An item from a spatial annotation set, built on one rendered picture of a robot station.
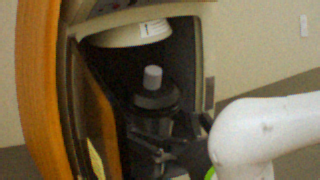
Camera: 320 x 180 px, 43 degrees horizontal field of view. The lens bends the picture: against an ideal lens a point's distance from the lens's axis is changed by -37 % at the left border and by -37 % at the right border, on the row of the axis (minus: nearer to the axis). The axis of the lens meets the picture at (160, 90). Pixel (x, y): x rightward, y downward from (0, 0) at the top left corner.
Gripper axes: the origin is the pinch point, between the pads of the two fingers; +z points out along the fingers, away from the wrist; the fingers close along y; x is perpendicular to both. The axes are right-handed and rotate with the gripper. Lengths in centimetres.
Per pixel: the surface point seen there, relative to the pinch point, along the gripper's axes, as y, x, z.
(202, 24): -12.6, -14.8, 2.2
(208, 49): -13.7, -9.1, 2.3
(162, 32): -5.3, -13.0, 4.7
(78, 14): 15.9, -24.2, -3.5
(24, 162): 29.1, 25.6, 31.2
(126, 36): 1.8, -13.6, 4.9
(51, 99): 23.0, -10.9, -6.7
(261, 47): -69, 12, 46
